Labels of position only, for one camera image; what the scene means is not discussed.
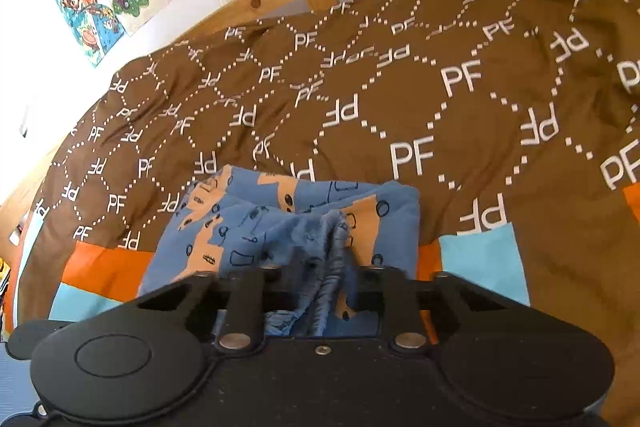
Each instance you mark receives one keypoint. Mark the blue printed pants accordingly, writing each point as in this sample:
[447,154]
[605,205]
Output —
[280,227]

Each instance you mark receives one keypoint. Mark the brown printed blanket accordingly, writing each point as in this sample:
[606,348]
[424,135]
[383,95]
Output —
[400,82]

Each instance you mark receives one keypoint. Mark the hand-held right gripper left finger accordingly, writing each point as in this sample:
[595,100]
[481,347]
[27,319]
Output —
[245,302]

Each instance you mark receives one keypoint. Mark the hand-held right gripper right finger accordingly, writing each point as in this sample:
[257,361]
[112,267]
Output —
[397,302]

